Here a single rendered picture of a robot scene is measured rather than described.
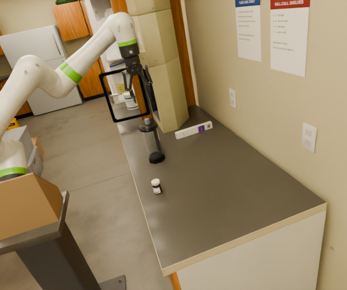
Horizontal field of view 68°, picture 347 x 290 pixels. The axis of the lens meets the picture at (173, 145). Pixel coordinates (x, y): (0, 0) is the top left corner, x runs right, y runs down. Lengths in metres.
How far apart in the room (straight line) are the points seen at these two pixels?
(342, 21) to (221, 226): 0.80
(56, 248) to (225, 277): 0.84
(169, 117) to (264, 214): 0.99
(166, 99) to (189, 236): 1.00
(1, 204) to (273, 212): 1.15
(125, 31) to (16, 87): 0.53
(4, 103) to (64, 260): 0.83
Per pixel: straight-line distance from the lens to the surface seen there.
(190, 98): 2.24
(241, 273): 1.21
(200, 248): 1.02
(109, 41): 1.42
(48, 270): 1.62
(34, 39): 6.62
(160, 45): 1.70
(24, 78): 1.30
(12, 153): 1.42
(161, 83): 1.74
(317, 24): 1.06
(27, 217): 1.39
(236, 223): 1.09
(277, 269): 1.32
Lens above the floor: 1.74
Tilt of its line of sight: 28 degrees down
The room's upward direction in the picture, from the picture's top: 12 degrees counter-clockwise
